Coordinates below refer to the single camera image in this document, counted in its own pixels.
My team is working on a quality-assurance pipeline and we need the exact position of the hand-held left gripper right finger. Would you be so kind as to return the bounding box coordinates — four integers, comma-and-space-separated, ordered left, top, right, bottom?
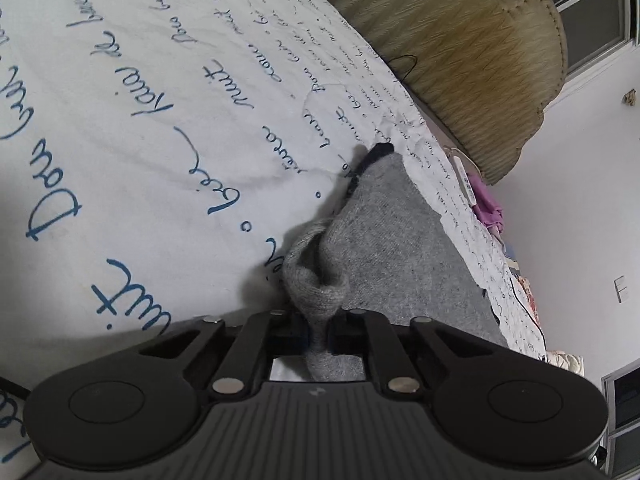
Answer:
326, 307, 507, 395

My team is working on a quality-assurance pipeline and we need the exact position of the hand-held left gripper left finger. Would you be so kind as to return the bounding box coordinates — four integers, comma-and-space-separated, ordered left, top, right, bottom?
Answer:
137, 309, 309, 397

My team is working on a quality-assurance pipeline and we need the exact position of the grey sweater with navy sleeves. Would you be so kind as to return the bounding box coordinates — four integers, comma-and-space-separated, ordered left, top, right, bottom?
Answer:
281, 142, 510, 385

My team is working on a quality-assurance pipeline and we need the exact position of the purple cloth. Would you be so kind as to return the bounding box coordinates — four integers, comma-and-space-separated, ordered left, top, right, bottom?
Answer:
470, 174, 505, 232

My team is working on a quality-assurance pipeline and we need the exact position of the white power strip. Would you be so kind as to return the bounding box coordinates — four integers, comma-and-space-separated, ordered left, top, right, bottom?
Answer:
451, 154, 479, 207

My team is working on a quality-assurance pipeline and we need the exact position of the white crumpled garment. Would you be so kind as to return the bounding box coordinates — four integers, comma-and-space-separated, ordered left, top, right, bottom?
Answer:
544, 350, 585, 377

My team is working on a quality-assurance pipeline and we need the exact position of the white quilt with blue script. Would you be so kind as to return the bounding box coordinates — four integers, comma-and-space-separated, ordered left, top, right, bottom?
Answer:
0, 0, 547, 467

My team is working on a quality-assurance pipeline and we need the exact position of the olive padded headboard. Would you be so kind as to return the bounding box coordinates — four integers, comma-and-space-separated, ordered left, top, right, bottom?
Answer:
260, 0, 569, 187

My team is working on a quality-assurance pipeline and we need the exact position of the black cable on quilt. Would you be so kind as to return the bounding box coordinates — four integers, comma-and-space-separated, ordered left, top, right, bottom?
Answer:
506, 269, 547, 358

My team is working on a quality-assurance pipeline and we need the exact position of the black cable on headboard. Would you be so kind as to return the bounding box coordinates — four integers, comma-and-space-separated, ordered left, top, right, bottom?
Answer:
387, 52, 419, 82

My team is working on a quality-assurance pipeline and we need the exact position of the window frame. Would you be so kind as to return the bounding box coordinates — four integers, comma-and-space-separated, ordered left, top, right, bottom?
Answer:
601, 359, 640, 478
549, 0, 640, 82

